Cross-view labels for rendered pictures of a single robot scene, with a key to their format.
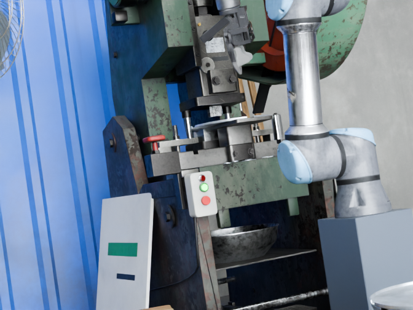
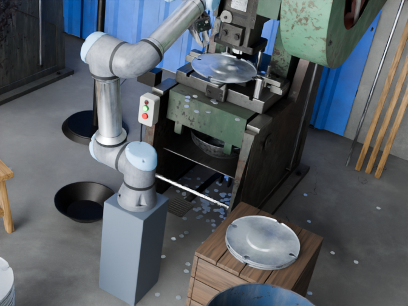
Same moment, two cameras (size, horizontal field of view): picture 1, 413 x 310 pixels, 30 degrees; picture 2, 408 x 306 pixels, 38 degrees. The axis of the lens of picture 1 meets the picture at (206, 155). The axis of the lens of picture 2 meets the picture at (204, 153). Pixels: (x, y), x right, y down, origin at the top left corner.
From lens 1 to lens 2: 2.50 m
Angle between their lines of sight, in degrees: 57
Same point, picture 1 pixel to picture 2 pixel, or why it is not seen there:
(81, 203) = (274, 27)
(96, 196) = not seen: hidden behind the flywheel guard
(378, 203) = (125, 203)
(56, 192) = not seen: hidden behind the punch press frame
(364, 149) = (130, 169)
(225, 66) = (242, 23)
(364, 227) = (108, 209)
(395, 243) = (126, 230)
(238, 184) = (192, 113)
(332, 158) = (108, 161)
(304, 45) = (97, 88)
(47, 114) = not seen: outside the picture
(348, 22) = (309, 47)
